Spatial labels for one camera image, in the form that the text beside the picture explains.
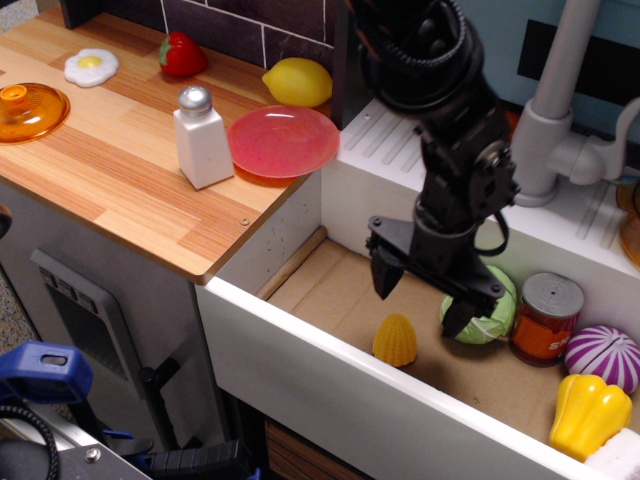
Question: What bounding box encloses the grey toy faucet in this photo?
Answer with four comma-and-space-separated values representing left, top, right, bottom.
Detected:
512, 1, 639, 207

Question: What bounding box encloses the yellow toy lemon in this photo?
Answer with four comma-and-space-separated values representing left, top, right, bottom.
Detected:
262, 57, 333, 108

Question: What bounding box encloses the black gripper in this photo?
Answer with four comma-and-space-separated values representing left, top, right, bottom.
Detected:
366, 214, 506, 338

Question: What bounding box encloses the red toy strawberry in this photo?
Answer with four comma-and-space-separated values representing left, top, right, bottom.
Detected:
159, 32, 209, 77

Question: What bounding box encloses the orange transparent pot lid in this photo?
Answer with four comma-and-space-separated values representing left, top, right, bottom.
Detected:
1, 83, 71, 145

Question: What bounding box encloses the grey toy oven door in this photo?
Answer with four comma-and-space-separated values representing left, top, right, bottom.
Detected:
31, 249, 180, 450

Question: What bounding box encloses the pink plastic plate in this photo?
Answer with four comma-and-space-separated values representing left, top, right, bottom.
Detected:
227, 105, 340, 179

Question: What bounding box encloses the white salt shaker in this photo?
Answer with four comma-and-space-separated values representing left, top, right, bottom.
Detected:
173, 86, 234, 190

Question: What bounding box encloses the orange labelled toy can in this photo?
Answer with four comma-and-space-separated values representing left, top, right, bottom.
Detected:
509, 272, 584, 367

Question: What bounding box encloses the green toy cabbage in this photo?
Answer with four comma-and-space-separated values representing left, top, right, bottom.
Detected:
455, 265, 518, 345

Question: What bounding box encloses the yellow toy corn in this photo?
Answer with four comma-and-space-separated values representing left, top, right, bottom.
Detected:
372, 314, 418, 367

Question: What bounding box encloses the blue clamp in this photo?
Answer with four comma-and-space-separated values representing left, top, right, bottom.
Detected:
1, 341, 93, 404

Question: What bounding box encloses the black corrugated cable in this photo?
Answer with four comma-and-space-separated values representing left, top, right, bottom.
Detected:
0, 404, 61, 480

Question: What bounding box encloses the yellow toy bell pepper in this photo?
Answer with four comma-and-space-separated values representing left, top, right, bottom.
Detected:
548, 374, 632, 462

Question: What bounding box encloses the orange transparent pot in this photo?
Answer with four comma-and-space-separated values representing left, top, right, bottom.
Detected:
616, 177, 639, 267

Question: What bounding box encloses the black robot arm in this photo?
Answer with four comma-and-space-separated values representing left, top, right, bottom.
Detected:
348, 1, 519, 338

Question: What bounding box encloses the white toy sink basin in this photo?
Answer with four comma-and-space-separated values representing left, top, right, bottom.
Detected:
195, 95, 640, 480

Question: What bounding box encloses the purple striped toy onion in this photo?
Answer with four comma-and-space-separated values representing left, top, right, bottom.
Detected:
564, 326, 639, 395

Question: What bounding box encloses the toy fried egg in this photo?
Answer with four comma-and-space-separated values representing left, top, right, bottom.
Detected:
64, 48, 119, 88

